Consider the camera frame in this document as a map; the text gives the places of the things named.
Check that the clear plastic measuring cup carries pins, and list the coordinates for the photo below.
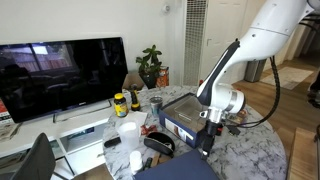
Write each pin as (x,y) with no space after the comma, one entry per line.
(129,135)

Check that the white pill bottle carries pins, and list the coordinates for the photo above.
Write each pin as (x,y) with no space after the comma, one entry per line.
(136,162)

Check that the clear plastic storage container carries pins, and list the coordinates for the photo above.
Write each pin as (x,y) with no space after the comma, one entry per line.
(186,110)

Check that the yellow black flashlight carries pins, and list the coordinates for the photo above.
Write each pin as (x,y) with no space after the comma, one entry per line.
(135,104)

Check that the potted green plant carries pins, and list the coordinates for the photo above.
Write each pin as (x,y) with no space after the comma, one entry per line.
(149,66)

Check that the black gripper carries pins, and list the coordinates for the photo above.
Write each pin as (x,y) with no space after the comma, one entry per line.
(212,129)

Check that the red candy wrapper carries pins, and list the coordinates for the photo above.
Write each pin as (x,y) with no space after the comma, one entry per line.
(146,130)

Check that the metal trash can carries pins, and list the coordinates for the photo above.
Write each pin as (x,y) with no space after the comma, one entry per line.
(254,70)

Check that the white tv stand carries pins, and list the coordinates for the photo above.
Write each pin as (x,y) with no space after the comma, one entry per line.
(77,136)

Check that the dark grey chair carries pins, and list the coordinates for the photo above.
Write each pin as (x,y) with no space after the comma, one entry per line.
(39,164)

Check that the flat screen television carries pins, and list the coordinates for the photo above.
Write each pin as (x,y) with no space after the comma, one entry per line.
(39,79)

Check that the black remote control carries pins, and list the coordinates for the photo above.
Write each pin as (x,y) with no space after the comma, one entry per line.
(112,142)

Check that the black glasses case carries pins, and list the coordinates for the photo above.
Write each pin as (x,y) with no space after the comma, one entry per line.
(160,142)

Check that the orange snack box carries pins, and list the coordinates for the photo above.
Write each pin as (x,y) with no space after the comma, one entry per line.
(163,79)

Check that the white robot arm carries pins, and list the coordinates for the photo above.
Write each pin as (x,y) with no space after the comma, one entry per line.
(269,31)

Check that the yellow vitamin bottle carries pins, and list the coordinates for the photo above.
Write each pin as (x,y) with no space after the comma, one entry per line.
(120,105)

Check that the blue cardboard box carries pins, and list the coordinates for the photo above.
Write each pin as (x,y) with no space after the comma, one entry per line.
(191,133)

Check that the metal tumbler cup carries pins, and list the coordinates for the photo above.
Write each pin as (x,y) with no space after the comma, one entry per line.
(156,103)

